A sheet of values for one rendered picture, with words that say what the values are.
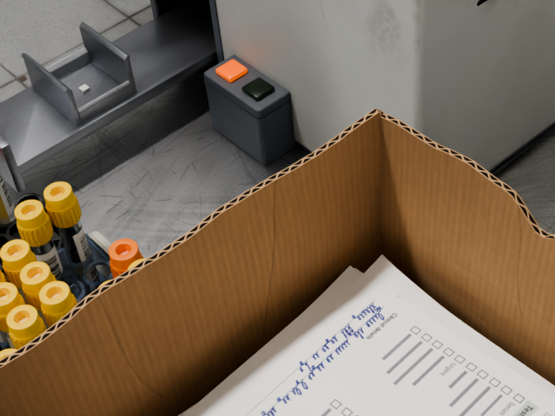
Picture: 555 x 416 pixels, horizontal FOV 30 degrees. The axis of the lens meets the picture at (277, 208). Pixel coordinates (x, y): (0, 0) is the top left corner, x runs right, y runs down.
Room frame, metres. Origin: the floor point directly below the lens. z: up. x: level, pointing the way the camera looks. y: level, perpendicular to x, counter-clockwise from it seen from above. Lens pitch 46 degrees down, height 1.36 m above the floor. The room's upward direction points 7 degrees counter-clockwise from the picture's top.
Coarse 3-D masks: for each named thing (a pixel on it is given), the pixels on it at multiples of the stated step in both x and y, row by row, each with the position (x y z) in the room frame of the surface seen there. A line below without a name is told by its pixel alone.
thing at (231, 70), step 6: (234, 60) 0.57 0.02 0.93; (222, 66) 0.56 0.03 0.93; (228, 66) 0.56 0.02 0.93; (234, 66) 0.56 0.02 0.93; (240, 66) 0.56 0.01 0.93; (216, 72) 0.56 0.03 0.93; (222, 72) 0.56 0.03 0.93; (228, 72) 0.55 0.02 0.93; (234, 72) 0.55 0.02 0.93; (240, 72) 0.55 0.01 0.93; (246, 72) 0.56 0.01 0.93; (228, 78) 0.55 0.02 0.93; (234, 78) 0.55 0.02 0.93
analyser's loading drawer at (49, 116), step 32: (192, 0) 0.66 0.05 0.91; (96, 32) 0.59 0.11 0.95; (160, 32) 0.63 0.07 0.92; (192, 32) 0.62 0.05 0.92; (32, 64) 0.57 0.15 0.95; (64, 64) 0.59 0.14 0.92; (96, 64) 0.60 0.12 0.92; (128, 64) 0.56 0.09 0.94; (160, 64) 0.59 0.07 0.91; (192, 64) 0.59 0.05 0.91; (32, 96) 0.57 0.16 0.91; (64, 96) 0.54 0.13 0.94; (96, 96) 0.56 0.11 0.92; (128, 96) 0.56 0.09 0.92; (0, 128) 0.54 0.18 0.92; (32, 128) 0.54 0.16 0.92; (64, 128) 0.53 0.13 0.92; (96, 128) 0.54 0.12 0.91; (0, 160) 0.51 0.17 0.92; (32, 160) 0.51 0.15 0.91
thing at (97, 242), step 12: (96, 240) 0.40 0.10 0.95; (108, 240) 0.40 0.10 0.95; (60, 252) 0.39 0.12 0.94; (96, 252) 0.39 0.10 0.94; (72, 264) 0.38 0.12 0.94; (84, 264) 0.38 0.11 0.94; (96, 264) 0.38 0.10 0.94; (108, 264) 0.38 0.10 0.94; (60, 276) 0.38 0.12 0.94; (72, 276) 0.37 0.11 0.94; (84, 276) 0.37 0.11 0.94; (108, 276) 0.39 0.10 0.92; (72, 288) 0.39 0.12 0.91; (84, 288) 0.36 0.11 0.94; (96, 288) 0.36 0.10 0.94; (0, 348) 0.33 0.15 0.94
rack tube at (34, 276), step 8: (32, 264) 0.34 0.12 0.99; (40, 264) 0.34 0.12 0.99; (24, 272) 0.34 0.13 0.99; (32, 272) 0.34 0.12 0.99; (40, 272) 0.34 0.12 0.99; (48, 272) 0.34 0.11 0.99; (24, 280) 0.33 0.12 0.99; (32, 280) 0.33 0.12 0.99; (40, 280) 0.33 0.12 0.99; (48, 280) 0.33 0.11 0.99; (24, 288) 0.33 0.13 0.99; (32, 288) 0.33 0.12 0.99; (40, 288) 0.33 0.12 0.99; (32, 296) 0.33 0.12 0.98; (32, 304) 0.33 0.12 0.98; (40, 304) 0.33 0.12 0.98; (40, 312) 0.33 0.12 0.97; (48, 328) 0.33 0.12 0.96
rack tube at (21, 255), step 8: (16, 240) 0.36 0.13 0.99; (24, 240) 0.36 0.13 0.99; (8, 248) 0.36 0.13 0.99; (16, 248) 0.36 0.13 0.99; (24, 248) 0.35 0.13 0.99; (8, 256) 0.35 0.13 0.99; (16, 256) 0.35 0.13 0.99; (24, 256) 0.35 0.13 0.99; (32, 256) 0.35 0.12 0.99; (8, 264) 0.35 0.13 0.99; (16, 264) 0.35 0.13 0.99; (24, 264) 0.35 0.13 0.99; (8, 272) 0.35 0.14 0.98; (16, 272) 0.35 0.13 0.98; (8, 280) 0.35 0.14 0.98; (16, 280) 0.35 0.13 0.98; (24, 296) 0.35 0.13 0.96
